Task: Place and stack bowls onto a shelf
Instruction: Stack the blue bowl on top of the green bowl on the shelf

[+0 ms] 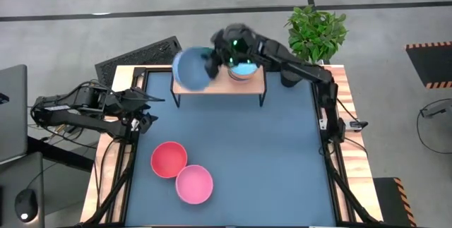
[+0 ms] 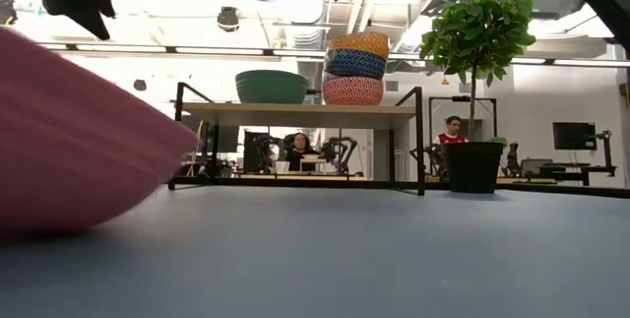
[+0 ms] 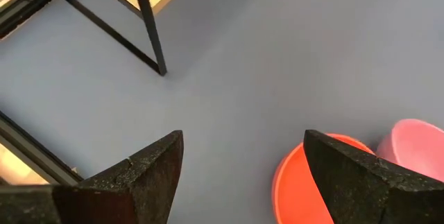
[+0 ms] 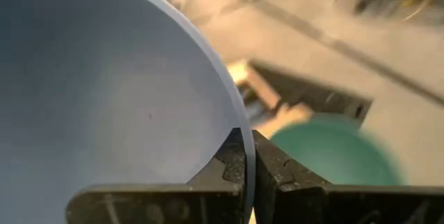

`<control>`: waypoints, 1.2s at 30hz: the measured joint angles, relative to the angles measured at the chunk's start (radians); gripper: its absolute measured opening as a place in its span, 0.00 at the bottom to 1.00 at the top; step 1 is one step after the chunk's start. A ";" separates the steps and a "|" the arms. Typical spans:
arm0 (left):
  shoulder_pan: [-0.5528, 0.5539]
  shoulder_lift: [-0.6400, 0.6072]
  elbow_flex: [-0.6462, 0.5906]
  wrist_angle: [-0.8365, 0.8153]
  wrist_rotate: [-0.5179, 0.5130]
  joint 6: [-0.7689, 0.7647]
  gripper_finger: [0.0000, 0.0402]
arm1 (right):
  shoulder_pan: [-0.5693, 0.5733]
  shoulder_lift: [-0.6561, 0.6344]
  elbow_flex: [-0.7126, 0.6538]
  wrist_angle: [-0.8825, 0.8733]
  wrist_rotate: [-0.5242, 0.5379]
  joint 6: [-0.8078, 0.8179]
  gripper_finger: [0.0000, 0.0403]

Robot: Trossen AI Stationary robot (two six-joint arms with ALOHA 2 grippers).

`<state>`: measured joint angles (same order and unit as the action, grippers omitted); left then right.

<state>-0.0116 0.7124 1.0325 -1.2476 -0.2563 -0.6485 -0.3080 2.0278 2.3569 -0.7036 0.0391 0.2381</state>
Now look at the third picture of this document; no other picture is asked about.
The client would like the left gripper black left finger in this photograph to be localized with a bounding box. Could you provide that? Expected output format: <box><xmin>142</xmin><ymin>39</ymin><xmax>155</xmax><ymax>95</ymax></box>
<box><xmin>0</xmin><ymin>129</ymin><xmax>185</xmax><ymax>224</ymax></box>

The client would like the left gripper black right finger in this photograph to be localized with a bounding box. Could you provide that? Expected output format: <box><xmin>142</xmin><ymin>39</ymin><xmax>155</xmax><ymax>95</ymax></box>
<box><xmin>303</xmin><ymin>129</ymin><xmax>444</xmax><ymax>224</ymax></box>

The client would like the plain pink bowl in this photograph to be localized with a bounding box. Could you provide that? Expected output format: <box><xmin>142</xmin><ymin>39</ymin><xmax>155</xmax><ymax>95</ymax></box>
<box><xmin>375</xmin><ymin>118</ymin><xmax>444</xmax><ymax>183</ymax></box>

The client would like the plain orange-red bowl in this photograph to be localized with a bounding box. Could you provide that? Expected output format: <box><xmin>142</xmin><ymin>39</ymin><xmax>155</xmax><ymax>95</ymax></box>
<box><xmin>271</xmin><ymin>132</ymin><xmax>375</xmax><ymax>224</ymax></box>

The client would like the blue-grey table mat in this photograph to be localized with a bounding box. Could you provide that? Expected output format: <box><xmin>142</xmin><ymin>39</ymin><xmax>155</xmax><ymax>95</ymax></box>
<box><xmin>0</xmin><ymin>0</ymin><xmax>444</xmax><ymax>224</ymax></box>

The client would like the black aluminium table frame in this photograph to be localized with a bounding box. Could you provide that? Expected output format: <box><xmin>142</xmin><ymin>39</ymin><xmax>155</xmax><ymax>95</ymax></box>
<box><xmin>0</xmin><ymin>0</ymin><xmax>86</xmax><ymax>187</ymax></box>

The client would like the wooden shelf black metal frame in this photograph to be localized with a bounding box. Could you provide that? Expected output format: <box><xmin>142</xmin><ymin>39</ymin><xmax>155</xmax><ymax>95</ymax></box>
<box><xmin>43</xmin><ymin>0</ymin><xmax>199</xmax><ymax>77</ymax></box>

